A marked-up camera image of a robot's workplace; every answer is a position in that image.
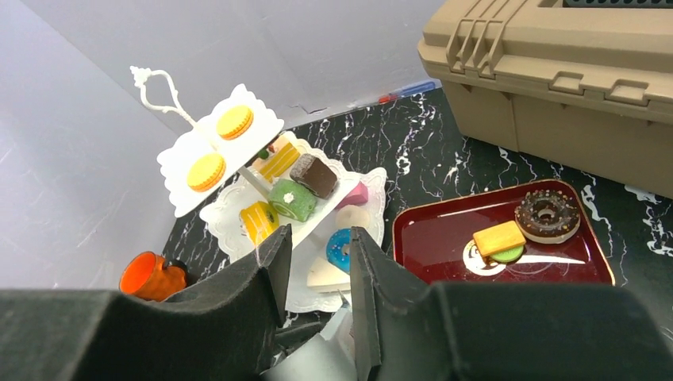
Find yellow decorated cake slice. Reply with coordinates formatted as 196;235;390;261
240;202;279;245

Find white coconut ball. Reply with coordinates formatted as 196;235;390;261
335;205;371;229

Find green swirl roll cake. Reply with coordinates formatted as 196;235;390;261
268;179;317;222

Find orange plastic cup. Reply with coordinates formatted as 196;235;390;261
119;252;188;302

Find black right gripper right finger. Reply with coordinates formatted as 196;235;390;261
350;227;672;380

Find yellow layered cake piece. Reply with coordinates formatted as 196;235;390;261
252;134;301;183

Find blue sprinkled donut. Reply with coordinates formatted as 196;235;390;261
325;229;351;274

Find green round macaron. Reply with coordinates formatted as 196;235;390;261
489;246;525;264

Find round sandwich biscuit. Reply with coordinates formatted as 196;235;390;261
216;105;254;140
187;152;226;192

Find chocolate sprinkled donut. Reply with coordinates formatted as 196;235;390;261
514;189;581;244

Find pink rectangular cake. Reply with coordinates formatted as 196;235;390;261
336;182;369;209

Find red dessert tray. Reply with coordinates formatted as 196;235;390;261
393;179;615;286

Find chocolate swirl roll cake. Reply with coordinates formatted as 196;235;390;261
290;153;337;199

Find white three-tier cake stand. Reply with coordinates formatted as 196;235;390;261
129;66;387;314

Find metal serving tongs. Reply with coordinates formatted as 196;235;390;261
260;296;357;381

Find tan plastic toolbox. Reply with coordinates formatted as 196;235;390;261
417;1;672;197

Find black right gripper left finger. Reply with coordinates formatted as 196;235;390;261
1;226;293;380

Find yellow cheesecake with cherry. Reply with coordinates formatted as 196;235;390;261
472;220;526;257

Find white triangle cake slice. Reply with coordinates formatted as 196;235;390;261
306;257;351;293

